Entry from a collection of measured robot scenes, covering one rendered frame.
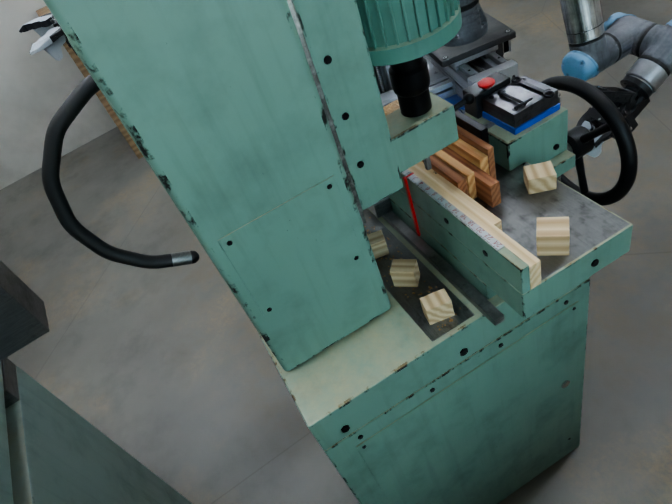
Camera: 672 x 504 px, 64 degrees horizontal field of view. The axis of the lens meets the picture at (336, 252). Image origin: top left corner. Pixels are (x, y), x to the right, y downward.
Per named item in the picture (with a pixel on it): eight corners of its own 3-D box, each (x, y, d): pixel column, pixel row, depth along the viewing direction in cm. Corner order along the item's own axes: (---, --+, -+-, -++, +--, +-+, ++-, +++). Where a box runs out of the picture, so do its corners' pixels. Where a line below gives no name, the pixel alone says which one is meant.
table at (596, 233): (677, 222, 86) (683, 194, 82) (525, 321, 81) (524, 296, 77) (451, 98, 130) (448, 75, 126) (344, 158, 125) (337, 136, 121)
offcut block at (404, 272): (394, 286, 99) (389, 271, 96) (397, 273, 101) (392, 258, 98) (417, 287, 97) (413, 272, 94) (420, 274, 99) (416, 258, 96)
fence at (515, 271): (530, 290, 78) (529, 265, 74) (521, 296, 78) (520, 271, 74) (343, 134, 121) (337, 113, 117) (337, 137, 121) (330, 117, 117)
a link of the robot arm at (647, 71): (662, 64, 114) (630, 53, 120) (647, 82, 115) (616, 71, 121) (671, 83, 119) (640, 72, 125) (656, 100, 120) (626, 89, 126)
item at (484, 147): (497, 181, 96) (493, 146, 90) (491, 185, 96) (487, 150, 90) (433, 139, 110) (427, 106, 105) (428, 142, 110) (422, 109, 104)
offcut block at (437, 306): (423, 312, 93) (419, 297, 90) (447, 302, 93) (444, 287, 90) (430, 325, 91) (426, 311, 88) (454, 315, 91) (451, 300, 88)
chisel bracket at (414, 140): (461, 147, 92) (454, 104, 86) (392, 186, 90) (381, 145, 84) (436, 131, 97) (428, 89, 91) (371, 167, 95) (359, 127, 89)
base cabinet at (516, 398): (583, 446, 146) (596, 279, 98) (406, 572, 138) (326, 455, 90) (478, 339, 179) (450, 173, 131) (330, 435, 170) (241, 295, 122)
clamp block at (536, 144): (569, 150, 100) (570, 109, 94) (512, 185, 98) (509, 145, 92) (515, 122, 111) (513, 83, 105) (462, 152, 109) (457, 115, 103)
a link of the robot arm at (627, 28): (589, 25, 124) (630, 40, 117) (624, 3, 126) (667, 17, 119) (585, 56, 130) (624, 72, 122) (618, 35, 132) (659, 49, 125)
